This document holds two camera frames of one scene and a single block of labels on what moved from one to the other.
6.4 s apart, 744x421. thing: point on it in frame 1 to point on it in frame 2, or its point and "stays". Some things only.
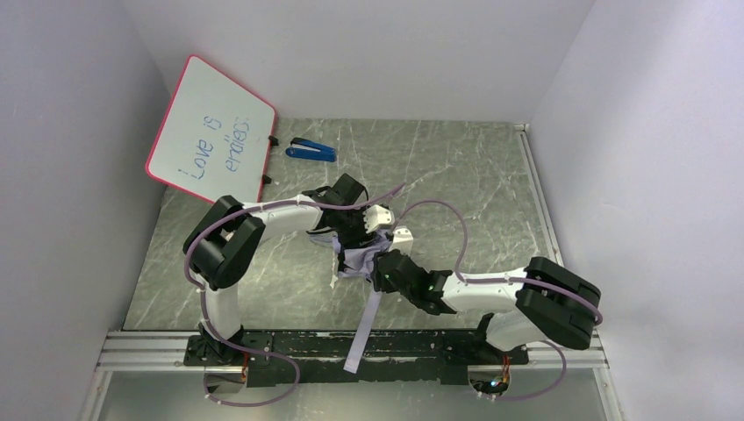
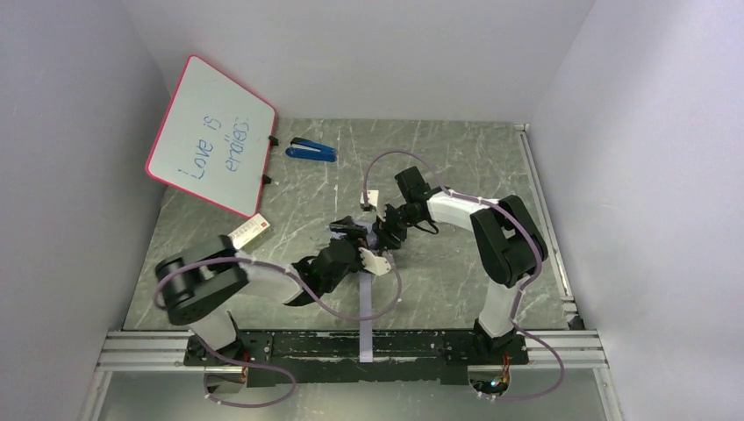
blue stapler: (311, 150) stays
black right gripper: (384, 271) to (389, 222)
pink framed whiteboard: (217, 138) stays
